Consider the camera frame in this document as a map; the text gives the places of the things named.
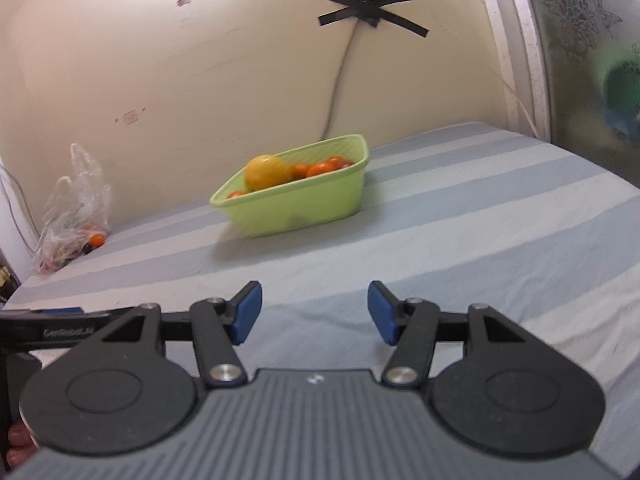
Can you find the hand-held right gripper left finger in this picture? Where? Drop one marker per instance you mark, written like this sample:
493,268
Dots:
247,317

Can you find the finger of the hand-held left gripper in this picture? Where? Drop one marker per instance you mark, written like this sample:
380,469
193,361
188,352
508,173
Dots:
60,312

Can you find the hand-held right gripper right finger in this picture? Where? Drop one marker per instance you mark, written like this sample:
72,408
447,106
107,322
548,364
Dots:
382,317

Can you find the light green plastic basket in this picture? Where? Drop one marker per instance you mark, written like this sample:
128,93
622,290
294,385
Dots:
300,205

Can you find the yellow grapefruit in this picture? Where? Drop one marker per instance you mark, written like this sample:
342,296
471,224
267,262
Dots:
268,172

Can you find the orange cherry tomato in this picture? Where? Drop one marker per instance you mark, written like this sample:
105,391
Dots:
98,239
336,161
300,170
236,194

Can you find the orange mandarin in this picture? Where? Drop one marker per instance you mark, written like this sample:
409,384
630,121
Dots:
322,169

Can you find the person's left hand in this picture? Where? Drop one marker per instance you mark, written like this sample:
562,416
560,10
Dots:
19,442

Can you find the pile of bagged cherry tomatoes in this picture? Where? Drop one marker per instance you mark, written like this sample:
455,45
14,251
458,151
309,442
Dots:
60,255

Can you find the clear plastic bag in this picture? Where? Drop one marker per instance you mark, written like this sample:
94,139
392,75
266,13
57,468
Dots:
75,200

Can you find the striped bed sheet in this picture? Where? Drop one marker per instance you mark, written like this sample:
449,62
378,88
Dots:
475,240

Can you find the black tape cross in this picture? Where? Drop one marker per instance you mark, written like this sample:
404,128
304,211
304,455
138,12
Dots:
370,10

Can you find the green cup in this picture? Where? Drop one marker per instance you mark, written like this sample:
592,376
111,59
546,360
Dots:
622,92

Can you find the frosted patterned window glass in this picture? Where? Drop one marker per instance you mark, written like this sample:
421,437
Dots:
590,35

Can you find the pink wall sticker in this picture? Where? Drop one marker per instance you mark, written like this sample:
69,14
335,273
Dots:
131,117

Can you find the white window frame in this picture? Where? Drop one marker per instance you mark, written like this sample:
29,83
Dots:
515,50

